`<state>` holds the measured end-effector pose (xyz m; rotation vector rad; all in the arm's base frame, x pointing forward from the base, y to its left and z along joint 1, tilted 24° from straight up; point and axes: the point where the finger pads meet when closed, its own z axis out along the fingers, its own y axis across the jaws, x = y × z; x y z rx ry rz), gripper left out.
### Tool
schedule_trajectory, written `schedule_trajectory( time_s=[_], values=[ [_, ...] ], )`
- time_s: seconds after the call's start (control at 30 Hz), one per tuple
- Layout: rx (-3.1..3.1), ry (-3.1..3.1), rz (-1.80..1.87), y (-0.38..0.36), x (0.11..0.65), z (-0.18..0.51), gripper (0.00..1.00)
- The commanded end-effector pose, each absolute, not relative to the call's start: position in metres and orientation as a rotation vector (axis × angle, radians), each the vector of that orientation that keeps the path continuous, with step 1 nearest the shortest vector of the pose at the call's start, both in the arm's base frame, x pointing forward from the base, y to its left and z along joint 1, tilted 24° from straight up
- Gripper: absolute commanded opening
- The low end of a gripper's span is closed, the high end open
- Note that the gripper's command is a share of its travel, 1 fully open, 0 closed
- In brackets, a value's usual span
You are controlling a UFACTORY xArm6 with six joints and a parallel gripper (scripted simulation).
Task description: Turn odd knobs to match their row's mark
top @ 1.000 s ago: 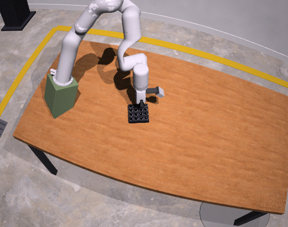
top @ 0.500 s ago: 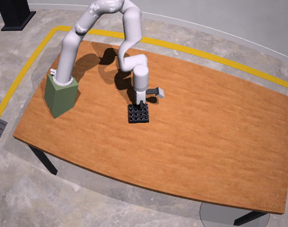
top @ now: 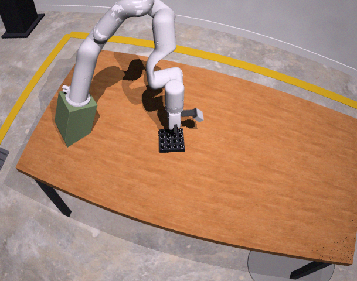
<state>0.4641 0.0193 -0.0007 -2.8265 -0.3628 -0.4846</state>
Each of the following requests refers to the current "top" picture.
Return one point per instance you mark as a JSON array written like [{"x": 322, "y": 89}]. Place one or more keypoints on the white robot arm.
[{"x": 163, "y": 27}]

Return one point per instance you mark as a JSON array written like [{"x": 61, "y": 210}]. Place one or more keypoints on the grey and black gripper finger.
[{"x": 175, "y": 129}]

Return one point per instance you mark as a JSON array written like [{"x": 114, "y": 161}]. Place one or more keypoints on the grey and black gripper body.
[{"x": 174, "y": 119}]

